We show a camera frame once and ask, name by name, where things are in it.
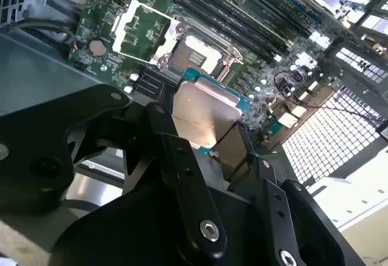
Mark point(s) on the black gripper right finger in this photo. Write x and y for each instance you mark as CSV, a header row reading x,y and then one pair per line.
x,y
272,187

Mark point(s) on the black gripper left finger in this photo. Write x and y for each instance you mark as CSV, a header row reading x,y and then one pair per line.
x,y
36,144

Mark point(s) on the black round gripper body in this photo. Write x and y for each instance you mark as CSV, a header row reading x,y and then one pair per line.
x,y
136,235

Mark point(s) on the silver topped CPU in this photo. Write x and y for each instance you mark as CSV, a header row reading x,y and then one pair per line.
x,y
206,108

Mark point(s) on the metal CPU socket cover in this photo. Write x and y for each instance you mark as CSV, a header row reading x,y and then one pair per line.
x,y
119,44

